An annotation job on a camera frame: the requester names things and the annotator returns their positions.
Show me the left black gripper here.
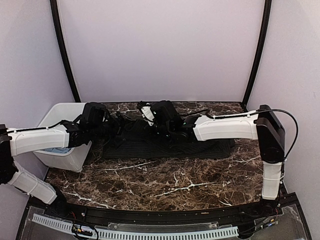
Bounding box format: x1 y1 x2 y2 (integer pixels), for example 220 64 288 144
89 110 135 150

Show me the black pinstriped shirt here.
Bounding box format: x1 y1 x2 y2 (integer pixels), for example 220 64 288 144
102 119 235 159

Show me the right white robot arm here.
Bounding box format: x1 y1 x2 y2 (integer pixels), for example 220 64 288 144
148 101 286 217

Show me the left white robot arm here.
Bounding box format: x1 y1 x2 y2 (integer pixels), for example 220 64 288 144
0 118 124 218

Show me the white plastic laundry bin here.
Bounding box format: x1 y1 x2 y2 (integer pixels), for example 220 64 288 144
33 102 92 173

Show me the light blue garment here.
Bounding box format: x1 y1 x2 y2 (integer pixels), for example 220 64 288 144
44 147 71 154

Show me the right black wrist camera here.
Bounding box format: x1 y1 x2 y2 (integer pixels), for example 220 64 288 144
150 100 180 125

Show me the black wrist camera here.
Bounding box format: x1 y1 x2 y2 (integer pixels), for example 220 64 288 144
79 102 106 128
150 100 180 125

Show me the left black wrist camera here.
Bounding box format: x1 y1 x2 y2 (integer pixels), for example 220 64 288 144
79 102 106 128

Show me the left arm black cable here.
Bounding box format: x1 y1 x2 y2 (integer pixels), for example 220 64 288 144
7 119 73 133

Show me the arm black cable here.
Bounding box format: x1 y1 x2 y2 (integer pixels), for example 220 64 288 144
202 108 300 161
7 119 73 133

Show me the white slotted cable duct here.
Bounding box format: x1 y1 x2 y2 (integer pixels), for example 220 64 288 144
32 213 239 240

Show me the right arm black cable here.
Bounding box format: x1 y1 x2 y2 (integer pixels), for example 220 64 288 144
202 108 300 161

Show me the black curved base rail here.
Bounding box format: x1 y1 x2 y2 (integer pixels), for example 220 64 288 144
16 192 312 240

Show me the left black frame post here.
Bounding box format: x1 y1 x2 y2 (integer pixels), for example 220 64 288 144
49 0 81 103

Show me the black frame post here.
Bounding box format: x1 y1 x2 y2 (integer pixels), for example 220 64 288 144
49 0 81 103
240 0 272 112

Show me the right black frame post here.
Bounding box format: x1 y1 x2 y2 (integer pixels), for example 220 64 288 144
240 0 272 112

